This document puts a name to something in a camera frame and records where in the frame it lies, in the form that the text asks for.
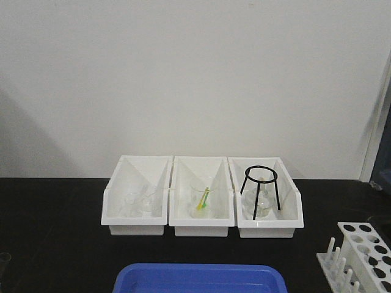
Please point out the white test tube rack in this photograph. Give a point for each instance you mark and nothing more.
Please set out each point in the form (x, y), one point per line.
(360, 264)

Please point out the glass beaker with droppers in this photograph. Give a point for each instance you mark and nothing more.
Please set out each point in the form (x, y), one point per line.
(201, 190)

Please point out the middle white storage bin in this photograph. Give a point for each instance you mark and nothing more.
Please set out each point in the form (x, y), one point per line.
(222, 199)

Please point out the white storage bin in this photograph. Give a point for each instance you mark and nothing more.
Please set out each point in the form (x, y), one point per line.
(130, 174)
(222, 199)
(278, 224)

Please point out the left white storage bin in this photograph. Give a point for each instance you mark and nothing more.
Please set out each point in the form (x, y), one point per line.
(130, 174)

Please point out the glass flask under tripod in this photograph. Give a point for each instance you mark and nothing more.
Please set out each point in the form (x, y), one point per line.
(256, 201)

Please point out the right white storage bin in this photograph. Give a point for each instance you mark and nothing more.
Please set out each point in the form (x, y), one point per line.
(278, 224)

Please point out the blue plastic tray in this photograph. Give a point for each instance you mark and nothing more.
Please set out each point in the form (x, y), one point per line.
(159, 277)

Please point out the glass beaker on counter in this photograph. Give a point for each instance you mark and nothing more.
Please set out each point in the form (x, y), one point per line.
(4, 260)

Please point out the black wire tripod stand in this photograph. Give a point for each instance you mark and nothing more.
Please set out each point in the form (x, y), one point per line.
(266, 175)

